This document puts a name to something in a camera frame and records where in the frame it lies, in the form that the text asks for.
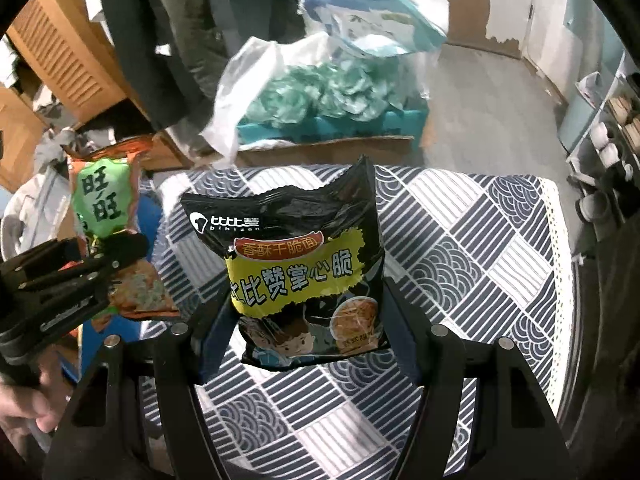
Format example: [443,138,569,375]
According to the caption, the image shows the orange green rice cracker bag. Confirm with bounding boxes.
[66,136,180,332]

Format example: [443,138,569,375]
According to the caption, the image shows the black yellow noodle snack bag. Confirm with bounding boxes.
[180,157,385,370]

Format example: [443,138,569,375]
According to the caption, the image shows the person's left hand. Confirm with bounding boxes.
[1,347,73,438]

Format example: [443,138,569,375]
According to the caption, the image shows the blue cardboard storage box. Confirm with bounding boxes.
[54,192,164,380]

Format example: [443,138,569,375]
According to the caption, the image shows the blue white patterned tablecloth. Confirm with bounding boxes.
[143,161,575,479]

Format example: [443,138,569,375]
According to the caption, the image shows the wooden louvered cabinet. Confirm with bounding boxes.
[1,0,152,192]

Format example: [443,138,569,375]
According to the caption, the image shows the teal box with cardboard flap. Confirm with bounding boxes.
[238,107,430,166]

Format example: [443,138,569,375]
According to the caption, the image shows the dark hanging clothes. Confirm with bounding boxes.
[101,0,305,131]

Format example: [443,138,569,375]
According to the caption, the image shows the shoe rack with shoes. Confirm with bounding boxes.
[566,52,639,238]

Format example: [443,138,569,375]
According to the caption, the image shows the crumpled green tissue paper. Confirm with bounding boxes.
[243,58,412,128]

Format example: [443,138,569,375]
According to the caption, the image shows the light blue trash bin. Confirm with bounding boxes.
[558,72,602,153]

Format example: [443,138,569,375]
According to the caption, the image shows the blue white plastic bag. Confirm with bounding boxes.
[299,0,449,58]

